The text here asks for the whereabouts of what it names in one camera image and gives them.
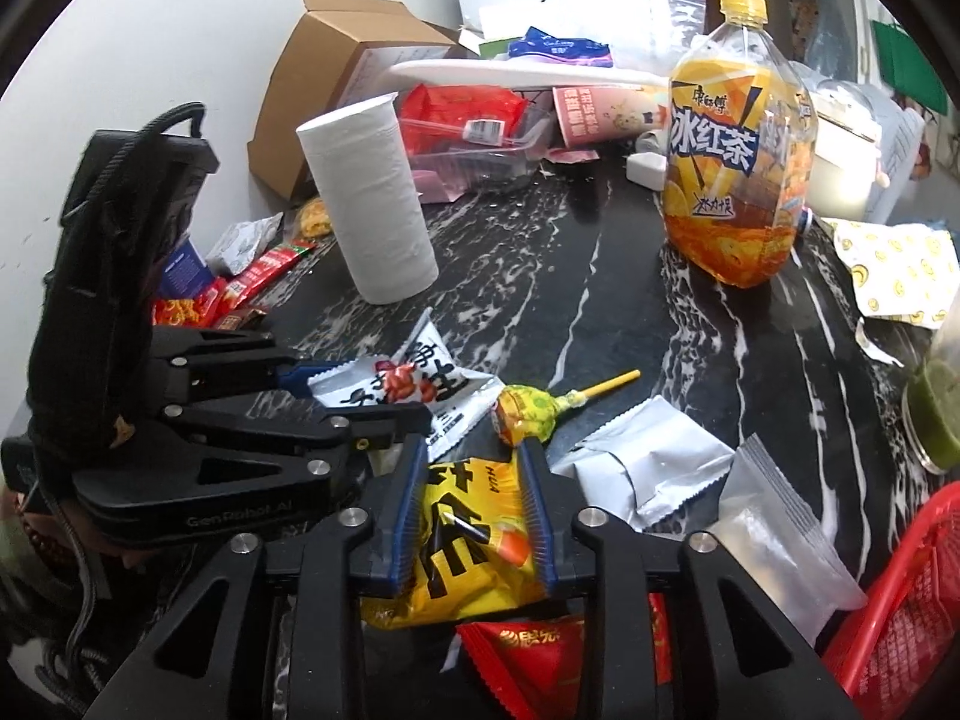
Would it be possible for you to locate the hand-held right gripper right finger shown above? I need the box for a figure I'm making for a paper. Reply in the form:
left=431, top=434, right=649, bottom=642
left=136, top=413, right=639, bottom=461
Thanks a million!
left=517, top=439, right=863, bottom=720

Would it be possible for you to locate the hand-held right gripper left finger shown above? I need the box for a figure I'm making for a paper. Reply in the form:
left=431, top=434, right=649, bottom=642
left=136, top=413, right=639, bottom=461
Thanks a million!
left=79, top=435, right=430, bottom=720

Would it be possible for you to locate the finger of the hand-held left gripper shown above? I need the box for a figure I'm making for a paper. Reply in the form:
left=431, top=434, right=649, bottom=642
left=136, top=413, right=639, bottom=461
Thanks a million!
left=146, top=326, right=335, bottom=400
left=71, top=401, right=434, bottom=518

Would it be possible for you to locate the yellow black snack packet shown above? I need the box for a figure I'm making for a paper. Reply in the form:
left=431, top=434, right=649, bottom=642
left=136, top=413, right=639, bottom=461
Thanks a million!
left=360, top=457, right=552, bottom=629

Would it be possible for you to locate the white peanut packet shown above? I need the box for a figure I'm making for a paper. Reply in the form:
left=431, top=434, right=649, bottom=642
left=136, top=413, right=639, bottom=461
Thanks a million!
left=307, top=309, right=505, bottom=462

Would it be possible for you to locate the silver foil packet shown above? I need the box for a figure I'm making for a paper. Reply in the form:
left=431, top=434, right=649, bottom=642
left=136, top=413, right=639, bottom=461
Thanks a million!
left=551, top=395, right=736, bottom=533

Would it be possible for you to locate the red orange snack packet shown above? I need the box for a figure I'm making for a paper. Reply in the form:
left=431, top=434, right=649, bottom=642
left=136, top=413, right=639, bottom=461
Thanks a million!
left=456, top=592, right=672, bottom=720

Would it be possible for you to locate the clear plastic snack bag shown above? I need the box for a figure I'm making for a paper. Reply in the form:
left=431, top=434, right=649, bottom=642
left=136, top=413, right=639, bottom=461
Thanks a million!
left=705, top=435, right=869, bottom=616

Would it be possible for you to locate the red plastic basket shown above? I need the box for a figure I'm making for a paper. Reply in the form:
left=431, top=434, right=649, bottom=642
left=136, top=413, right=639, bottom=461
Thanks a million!
left=821, top=480, right=960, bottom=720

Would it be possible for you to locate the dark blue jar white lid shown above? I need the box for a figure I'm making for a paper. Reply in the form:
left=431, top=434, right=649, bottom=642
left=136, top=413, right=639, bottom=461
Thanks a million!
left=157, top=236, right=211, bottom=301

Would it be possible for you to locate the green yellow lollipop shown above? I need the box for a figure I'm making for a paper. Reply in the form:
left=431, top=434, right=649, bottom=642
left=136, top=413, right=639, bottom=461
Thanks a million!
left=491, top=369, right=642, bottom=447

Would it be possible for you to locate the red stick snack packet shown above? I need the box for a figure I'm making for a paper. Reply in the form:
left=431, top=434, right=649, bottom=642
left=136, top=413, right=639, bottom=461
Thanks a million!
left=217, top=238, right=320, bottom=308

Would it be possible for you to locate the white crumpled packet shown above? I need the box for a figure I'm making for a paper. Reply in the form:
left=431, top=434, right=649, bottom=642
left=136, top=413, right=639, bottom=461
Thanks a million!
left=204, top=214, right=286, bottom=277

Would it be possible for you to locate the small yellow packet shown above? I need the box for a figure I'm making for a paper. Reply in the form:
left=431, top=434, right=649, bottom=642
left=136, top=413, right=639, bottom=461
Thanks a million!
left=292, top=196, right=338, bottom=239

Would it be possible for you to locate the white toilet paper roll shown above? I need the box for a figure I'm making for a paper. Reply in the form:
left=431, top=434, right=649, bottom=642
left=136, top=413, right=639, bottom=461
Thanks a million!
left=296, top=92, right=440, bottom=306

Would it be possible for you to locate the clear plastic container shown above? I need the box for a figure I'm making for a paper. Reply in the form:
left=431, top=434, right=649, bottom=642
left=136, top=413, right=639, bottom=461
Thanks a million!
left=397, top=86, right=560, bottom=203

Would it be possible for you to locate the open cardboard box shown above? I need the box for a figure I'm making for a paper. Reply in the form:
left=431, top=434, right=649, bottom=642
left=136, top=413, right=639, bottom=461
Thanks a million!
left=247, top=0, right=477, bottom=203

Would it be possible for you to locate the red packet with white label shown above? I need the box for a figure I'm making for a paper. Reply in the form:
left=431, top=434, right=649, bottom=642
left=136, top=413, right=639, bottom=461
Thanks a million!
left=397, top=85, right=526, bottom=145

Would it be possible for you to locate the white flat tray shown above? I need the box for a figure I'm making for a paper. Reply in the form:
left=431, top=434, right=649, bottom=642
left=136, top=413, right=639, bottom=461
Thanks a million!
left=386, top=58, right=670, bottom=91

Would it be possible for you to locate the white power adapter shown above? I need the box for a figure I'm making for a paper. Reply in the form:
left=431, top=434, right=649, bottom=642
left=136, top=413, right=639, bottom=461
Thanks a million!
left=626, top=127, right=672, bottom=188

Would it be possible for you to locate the white green carton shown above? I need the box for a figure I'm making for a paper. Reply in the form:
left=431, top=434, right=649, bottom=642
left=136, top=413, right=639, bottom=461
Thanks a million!
left=457, top=26, right=518, bottom=61

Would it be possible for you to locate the pink instant noodle cup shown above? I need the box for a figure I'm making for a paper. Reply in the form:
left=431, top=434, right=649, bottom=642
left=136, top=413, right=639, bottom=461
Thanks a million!
left=553, top=85, right=672, bottom=152

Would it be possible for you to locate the iced tea bottle yellow cap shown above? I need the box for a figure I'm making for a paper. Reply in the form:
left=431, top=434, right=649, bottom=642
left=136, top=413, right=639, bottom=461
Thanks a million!
left=661, top=0, right=818, bottom=290

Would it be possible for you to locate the glass mug with green drink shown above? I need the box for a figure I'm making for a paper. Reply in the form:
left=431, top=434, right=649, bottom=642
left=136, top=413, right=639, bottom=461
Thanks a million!
left=902, top=330, right=960, bottom=475

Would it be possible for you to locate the blue snack packet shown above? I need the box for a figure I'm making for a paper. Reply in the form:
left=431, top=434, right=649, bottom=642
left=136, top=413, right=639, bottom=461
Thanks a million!
left=508, top=26, right=614, bottom=68

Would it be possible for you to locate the yellow smiley paper bag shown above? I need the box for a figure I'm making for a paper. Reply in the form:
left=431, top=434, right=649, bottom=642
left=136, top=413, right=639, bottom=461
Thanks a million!
left=832, top=219, right=960, bottom=329

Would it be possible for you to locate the white glass jar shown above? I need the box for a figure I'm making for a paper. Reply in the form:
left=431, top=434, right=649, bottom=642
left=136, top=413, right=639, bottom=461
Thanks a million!
left=806, top=86, right=890, bottom=226

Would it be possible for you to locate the clear zip bag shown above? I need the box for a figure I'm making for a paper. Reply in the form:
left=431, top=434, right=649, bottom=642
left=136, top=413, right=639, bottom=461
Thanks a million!
left=577, top=0, right=710, bottom=76

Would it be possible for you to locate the clear plastic bag pile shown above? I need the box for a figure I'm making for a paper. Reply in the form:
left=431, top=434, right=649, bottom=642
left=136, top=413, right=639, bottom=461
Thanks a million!
left=787, top=60, right=938, bottom=226

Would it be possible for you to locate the green tote bag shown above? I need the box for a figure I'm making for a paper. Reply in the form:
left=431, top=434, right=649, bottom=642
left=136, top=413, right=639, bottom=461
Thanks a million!
left=870, top=19, right=950, bottom=121

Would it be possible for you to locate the black braided cable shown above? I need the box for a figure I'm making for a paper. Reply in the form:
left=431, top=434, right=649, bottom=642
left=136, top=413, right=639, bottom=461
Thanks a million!
left=34, top=480, right=106, bottom=691

